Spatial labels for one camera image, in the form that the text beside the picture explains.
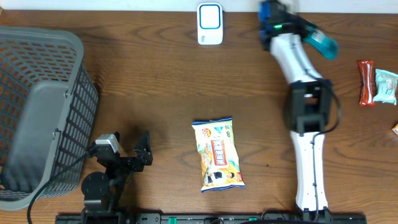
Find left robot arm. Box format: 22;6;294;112
81;131;153;223

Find small orange white snack pack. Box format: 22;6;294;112
392;124;398;135

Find grey plastic shopping basket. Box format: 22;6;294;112
1;26;98;210

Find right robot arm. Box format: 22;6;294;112
258;1;333;223

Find white barcode scanner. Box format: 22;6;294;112
197;2;223;45

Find teal bottle with grey cap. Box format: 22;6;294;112
304;26;338;60

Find yellow snack chip bag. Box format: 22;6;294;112
192;117;246;193

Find red orange snack bar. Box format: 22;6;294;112
358;60;374;106

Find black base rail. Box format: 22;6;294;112
55;212;368;224

